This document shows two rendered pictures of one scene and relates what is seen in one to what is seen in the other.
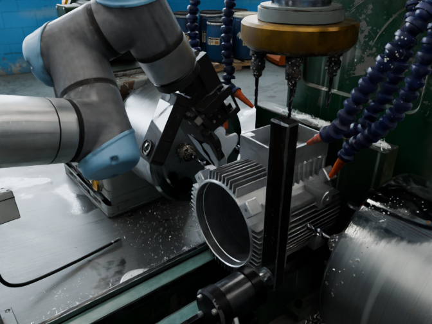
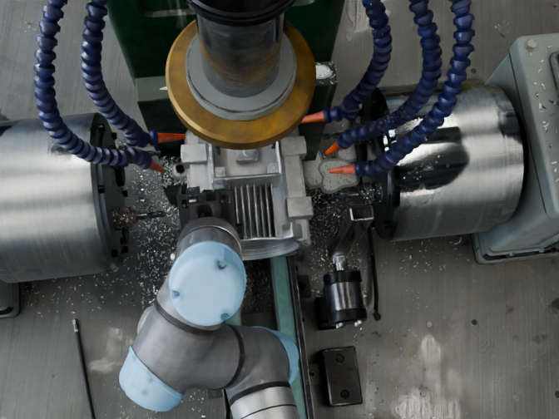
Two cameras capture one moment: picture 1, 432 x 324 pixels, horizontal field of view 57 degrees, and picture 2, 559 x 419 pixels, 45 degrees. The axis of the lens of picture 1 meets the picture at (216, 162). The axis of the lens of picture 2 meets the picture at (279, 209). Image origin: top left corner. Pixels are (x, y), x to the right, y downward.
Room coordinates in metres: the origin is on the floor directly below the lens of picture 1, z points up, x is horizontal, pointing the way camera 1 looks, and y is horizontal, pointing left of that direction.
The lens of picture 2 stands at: (0.44, 0.18, 2.07)
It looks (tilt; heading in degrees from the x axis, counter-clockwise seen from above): 75 degrees down; 292
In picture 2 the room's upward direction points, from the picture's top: 10 degrees clockwise
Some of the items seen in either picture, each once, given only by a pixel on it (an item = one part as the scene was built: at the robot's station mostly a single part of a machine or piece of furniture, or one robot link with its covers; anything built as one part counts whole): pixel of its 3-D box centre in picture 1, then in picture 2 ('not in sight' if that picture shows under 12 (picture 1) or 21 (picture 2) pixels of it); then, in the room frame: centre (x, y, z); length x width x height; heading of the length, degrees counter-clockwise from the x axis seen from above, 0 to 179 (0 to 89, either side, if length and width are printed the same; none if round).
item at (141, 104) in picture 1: (166, 132); (18, 201); (0.90, 0.12, 1.04); 0.37 x 0.25 x 0.25; 38
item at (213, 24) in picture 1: (216, 39); not in sight; (5.91, -0.01, 0.37); 1.20 x 0.80 x 0.74; 113
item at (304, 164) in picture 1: (283, 153); (244, 146); (0.64, -0.12, 1.11); 0.12 x 0.11 x 0.07; 127
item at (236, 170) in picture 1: (263, 205); (246, 190); (0.62, -0.09, 1.02); 0.20 x 0.19 x 0.19; 127
